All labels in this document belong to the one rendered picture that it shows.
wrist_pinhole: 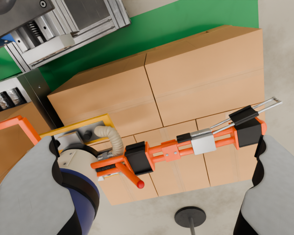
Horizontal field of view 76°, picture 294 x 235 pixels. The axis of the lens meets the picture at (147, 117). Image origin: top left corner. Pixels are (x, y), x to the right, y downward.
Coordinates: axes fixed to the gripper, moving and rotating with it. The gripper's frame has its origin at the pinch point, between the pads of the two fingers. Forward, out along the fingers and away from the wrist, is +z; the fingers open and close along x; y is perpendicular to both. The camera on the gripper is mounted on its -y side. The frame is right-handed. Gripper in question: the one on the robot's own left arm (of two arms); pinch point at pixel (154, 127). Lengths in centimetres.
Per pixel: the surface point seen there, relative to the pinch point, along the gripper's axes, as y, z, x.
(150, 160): 33.6, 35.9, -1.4
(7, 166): 50, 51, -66
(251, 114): 17.8, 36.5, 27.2
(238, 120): 19.6, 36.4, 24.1
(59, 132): 32, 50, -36
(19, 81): 21, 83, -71
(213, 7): -13, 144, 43
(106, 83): 25, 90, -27
